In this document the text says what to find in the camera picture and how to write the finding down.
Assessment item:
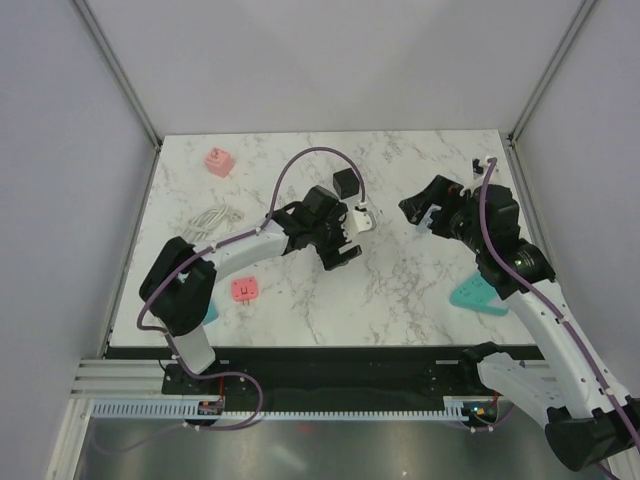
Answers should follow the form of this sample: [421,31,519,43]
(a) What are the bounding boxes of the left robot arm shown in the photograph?
[137,186,374,393]

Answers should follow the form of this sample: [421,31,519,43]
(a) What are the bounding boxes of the teal square adapter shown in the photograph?
[203,300,219,326]

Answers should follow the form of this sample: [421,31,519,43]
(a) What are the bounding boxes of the black cube socket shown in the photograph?
[332,169,361,200]

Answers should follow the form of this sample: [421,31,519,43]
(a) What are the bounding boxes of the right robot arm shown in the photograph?
[399,175,639,471]

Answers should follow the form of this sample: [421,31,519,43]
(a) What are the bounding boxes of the pink cube socket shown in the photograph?
[204,148,235,178]

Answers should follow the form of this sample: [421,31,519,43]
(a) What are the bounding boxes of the white coiled cable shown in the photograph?
[187,204,246,241]

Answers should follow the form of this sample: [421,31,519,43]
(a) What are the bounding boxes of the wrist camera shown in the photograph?
[343,202,377,238]
[471,157,491,179]

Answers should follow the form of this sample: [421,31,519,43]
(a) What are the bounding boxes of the pink flat plug adapter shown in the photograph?
[231,276,259,304]

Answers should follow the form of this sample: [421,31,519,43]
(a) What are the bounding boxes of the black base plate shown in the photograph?
[159,344,551,416]

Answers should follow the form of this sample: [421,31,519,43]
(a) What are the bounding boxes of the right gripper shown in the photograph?
[399,174,488,254]

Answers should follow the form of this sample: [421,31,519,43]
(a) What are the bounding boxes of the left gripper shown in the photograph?
[310,203,361,270]

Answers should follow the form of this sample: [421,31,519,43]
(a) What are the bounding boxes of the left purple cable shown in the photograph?
[137,147,369,381]

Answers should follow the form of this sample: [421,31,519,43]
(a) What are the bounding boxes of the left aluminium frame post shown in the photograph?
[67,0,164,149]

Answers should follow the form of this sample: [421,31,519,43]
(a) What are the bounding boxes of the teal triangular power strip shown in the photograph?
[449,273,509,316]

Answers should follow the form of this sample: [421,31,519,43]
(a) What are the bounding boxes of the aluminium frame post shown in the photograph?
[67,0,164,149]
[505,0,600,149]

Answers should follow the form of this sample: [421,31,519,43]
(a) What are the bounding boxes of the right aluminium frame post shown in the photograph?
[505,0,600,149]

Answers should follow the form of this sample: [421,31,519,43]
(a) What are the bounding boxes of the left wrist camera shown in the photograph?
[343,202,377,238]

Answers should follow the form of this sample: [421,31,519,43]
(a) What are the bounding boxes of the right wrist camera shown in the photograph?
[471,157,491,179]

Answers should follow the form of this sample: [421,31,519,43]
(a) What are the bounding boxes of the white cable duct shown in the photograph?
[91,397,504,422]

